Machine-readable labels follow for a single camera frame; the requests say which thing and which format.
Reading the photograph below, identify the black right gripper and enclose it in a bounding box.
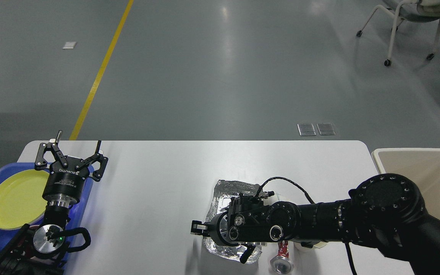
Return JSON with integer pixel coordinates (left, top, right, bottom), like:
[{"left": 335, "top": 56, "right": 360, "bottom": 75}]
[{"left": 190, "top": 212, "right": 256, "bottom": 264}]

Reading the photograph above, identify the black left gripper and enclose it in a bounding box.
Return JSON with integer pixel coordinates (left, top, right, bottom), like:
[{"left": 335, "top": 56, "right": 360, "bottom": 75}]
[{"left": 34, "top": 130, "right": 109, "bottom": 209}]

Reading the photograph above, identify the large foil tray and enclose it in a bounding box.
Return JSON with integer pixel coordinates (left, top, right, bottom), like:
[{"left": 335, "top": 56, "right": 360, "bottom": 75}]
[{"left": 202, "top": 180, "right": 259, "bottom": 262}]

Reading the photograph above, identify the yellow plastic plate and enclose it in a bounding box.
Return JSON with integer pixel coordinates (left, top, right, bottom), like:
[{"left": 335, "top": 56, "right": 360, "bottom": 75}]
[{"left": 0, "top": 170, "right": 49, "bottom": 230}]

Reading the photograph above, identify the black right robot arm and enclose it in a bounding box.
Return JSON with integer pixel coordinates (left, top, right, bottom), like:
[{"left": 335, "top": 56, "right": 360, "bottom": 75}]
[{"left": 191, "top": 173, "right": 440, "bottom": 275}]

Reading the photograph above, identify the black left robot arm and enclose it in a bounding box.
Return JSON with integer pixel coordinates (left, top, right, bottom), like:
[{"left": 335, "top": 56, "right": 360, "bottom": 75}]
[{"left": 0, "top": 131, "right": 108, "bottom": 275}]

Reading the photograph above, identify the crushed red can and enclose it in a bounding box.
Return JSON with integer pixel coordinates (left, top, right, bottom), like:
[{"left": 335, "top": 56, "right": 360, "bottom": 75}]
[{"left": 270, "top": 241, "right": 294, "bottom": 275}]

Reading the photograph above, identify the lying white paper cup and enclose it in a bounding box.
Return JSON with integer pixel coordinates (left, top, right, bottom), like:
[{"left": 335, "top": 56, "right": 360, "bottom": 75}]
[{"left": 266, "top": 193, "right": 288, "bottom": 205}]

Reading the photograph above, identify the crushed white paper cup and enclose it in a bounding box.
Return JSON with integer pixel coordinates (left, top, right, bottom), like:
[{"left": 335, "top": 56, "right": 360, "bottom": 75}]
[{"left": 293, "top": 241, "right": 328, "bottom": 253}]

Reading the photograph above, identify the left floor socket plate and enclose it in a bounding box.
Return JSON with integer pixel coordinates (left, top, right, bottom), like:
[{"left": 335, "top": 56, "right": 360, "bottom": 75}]
[{"left": 297, "top": 123, "right": 317, "bottom": 136}]

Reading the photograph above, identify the floor socket plate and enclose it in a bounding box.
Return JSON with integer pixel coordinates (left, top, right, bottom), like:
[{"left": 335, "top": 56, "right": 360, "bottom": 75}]
[
  {"left": 297, "top": 123, "right": 317, "bottom": 136},
  {"left": 317, "top": 123, "right": 336, "bottom": 136}
]

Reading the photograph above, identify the right floor socket plate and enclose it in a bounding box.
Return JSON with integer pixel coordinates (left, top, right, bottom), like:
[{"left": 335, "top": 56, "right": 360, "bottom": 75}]
[{"left": 317, "top": 123, "right": 336, "bottom": 136}]

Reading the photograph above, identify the beige plastic bin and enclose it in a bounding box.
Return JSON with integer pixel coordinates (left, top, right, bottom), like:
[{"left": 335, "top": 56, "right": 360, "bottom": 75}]
[{"left": 372, "top": 148, "right": 440, "bottom": 219}]

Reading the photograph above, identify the white office chair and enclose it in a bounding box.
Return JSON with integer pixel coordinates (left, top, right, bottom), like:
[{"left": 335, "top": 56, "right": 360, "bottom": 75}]
[{"left": 356, "top": 0, "right": 440, "bottom": 67}]

